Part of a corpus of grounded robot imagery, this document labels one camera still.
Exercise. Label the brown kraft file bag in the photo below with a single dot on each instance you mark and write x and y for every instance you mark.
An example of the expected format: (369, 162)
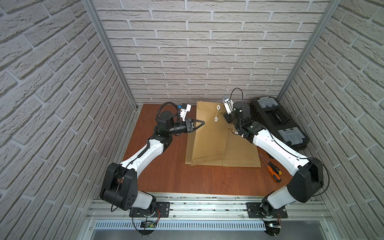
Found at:
(240, 153)

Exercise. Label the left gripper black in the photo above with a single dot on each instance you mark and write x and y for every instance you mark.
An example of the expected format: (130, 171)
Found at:
(190, 126)

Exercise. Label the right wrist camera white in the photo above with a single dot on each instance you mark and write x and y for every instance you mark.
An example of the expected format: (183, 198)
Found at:
(228, 103)

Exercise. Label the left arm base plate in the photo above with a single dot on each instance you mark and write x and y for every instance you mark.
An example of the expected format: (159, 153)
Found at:
(162, 210)

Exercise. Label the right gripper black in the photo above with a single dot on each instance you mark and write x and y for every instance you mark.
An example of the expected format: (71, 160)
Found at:
(227, 117)

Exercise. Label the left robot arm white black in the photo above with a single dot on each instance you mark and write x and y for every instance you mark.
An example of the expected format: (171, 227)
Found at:
(120, 183)

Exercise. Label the black yellow handled screwdriver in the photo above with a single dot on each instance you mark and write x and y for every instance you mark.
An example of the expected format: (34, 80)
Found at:
(274, 168)

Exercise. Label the black plastic toolbox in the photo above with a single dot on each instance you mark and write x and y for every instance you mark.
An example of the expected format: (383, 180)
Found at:
(268, 112)

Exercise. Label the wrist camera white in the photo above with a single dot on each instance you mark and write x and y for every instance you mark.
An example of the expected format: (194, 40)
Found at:
(228, 103)
(183, 110)

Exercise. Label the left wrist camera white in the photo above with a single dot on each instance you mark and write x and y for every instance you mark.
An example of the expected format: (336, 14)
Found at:
(183, 110)

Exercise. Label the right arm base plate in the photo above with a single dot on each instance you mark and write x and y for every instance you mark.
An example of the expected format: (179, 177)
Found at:
(254, 211)

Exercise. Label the orange handled screwdriver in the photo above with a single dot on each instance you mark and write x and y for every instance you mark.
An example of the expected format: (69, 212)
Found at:
(274, 175)

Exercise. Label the aluminium rail frame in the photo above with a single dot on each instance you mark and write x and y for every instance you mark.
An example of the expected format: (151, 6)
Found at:
(194, 212)

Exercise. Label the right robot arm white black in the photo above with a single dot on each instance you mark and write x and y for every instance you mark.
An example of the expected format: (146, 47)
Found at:
(308, 177)

